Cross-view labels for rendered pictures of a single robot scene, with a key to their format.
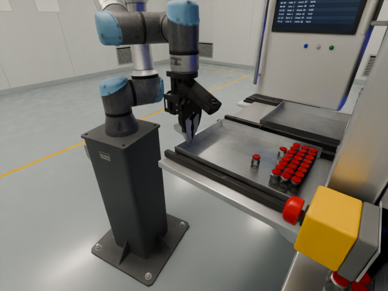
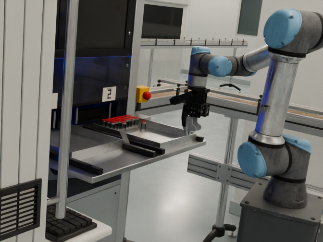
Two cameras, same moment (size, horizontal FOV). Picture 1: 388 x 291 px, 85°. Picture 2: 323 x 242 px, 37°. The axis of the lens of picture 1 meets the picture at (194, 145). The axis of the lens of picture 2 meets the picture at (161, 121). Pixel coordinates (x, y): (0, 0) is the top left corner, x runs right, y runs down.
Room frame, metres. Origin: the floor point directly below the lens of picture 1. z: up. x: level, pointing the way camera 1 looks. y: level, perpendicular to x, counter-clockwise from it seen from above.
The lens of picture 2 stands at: (2.43, -0.25, 1.39)
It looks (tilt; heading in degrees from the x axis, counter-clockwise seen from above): 13 degrees down; 175
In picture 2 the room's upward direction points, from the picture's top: 6 degrees clockwise
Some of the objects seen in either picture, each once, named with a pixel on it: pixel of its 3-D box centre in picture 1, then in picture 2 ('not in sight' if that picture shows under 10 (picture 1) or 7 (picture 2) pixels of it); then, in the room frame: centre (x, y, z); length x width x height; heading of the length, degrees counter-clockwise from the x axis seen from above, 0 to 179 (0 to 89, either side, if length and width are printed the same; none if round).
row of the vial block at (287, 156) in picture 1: (285, 163); (124, 124); (0.46, -0.24, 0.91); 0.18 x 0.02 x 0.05; 141
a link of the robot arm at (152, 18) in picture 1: (161, 28); (218, 65); (0.67, 0.09, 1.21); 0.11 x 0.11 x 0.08; 27
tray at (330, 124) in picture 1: (317, 123); (64, 139); (0.72, -0.46, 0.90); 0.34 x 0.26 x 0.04; 52
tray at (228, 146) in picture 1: (247, 152); (144, 132); (0.53, -0.16, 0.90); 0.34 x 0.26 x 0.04; 51
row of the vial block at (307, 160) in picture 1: (303, 170); (116, 122); (0.43, -0.28, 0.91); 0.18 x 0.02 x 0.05; 141
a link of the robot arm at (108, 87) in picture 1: (116, 94); (290, 154); (0.90, 0.33, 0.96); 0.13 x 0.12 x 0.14; 117
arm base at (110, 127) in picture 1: (120, 119); (286, 187); (0.89, 0.33, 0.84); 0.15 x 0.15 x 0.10
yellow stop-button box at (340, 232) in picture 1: (333, 228); (139, 93); (0.19, -0.19, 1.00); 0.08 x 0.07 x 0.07; 52
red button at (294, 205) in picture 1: (297, 212); (146, 95); (0.22, -0.15, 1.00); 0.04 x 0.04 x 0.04; 52
